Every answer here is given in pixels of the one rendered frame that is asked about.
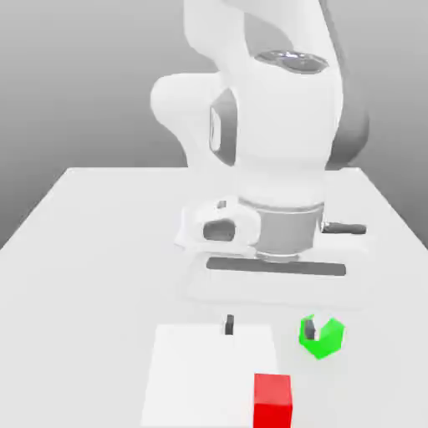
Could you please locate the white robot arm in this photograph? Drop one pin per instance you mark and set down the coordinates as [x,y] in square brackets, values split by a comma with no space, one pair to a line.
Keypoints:
[281,133]

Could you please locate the small red cube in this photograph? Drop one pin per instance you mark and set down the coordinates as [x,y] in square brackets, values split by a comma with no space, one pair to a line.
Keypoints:
[272,398]

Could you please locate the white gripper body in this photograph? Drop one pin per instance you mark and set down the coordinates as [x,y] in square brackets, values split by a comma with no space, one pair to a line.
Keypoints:
[274,287]

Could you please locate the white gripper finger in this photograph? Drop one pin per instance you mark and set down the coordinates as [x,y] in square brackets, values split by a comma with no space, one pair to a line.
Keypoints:
[229,325]
[310,329]

